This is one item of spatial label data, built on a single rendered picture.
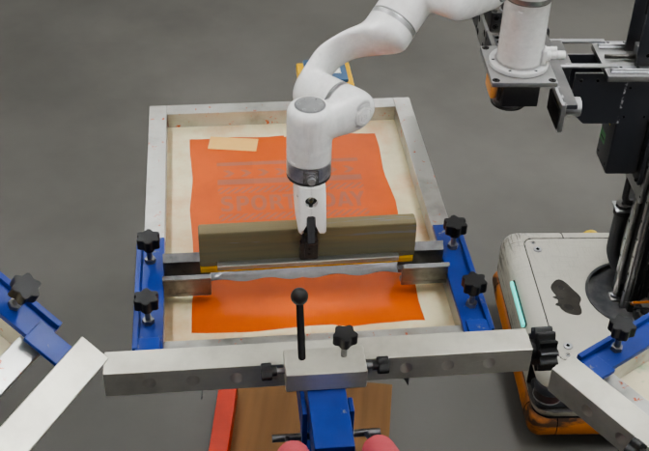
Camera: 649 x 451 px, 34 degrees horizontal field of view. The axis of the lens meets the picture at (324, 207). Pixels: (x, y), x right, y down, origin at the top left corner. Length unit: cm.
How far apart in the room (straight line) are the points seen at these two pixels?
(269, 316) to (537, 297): 128
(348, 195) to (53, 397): 88
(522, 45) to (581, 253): 110
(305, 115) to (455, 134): 250
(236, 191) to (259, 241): 35
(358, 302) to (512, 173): 212
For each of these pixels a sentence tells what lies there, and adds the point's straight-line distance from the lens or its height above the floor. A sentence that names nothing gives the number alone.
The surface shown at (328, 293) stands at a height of 96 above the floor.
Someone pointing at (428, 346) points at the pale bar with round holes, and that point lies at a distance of 176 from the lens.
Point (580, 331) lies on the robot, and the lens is 297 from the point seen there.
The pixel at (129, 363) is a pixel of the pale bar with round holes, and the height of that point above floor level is 104.
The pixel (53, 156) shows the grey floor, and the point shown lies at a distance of 408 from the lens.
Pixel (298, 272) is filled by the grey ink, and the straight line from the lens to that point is 200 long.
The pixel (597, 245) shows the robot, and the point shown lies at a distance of 327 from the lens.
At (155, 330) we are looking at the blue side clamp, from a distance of 184.
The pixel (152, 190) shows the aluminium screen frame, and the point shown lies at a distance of 216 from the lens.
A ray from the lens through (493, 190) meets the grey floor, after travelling 390.
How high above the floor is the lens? 226
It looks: 37 degrees down
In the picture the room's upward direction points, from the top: 2 degrees clockwise
